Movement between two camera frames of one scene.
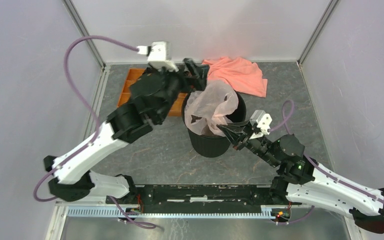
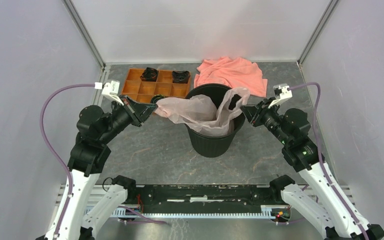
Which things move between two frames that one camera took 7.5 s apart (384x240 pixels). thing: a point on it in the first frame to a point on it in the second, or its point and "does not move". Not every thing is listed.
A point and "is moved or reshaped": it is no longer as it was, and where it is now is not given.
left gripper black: x=196 y=83 to x=143 y=111
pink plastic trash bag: x=206 y=109 is moved or reshaped
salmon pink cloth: x=244 y=77 does not move
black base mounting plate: x=204 y=198 does not move
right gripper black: x=238 y=139 to x=252 y=112
